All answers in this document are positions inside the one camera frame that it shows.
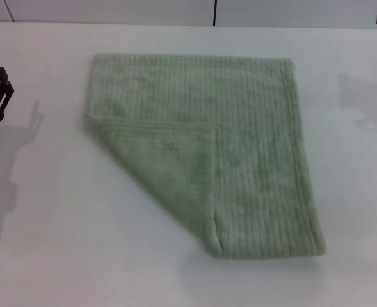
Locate pale green ribbed towel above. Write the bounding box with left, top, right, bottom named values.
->
left=84, top=52, right=328, bottom=258

